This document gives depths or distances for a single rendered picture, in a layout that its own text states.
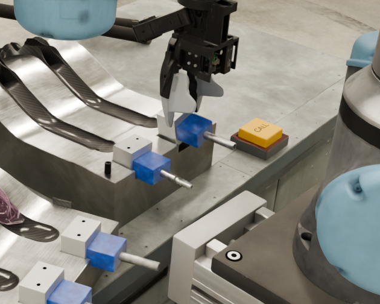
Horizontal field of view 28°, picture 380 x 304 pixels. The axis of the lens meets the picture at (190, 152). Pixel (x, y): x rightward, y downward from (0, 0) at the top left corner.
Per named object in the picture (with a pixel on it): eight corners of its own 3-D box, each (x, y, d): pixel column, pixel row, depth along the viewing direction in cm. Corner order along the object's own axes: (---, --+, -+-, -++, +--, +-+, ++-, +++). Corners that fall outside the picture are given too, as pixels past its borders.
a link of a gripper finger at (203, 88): (219, 122, 121) (215, 76, 115) (189, 110, 124) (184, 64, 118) (230, 111, 123) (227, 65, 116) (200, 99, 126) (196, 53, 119)
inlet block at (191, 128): (243, 151, 120) (243, 124, 116) (225, 169, 117) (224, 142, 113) (177, 123, 126) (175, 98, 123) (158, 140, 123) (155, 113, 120)
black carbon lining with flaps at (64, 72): (166, 133, 128) (169, 81, 123) (101, 169, 116) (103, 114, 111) (22, 69, 144) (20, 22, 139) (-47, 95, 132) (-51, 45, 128)
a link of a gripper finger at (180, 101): (183, 139, 114) (198, 80, 111) (152, 125, 116) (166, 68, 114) (194, 137, 116) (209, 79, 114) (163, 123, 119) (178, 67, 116)
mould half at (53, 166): (211, 167, 132) (219, 98, 126) (113, 233, 114) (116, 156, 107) (13, 77, 156) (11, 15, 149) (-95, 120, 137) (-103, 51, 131)
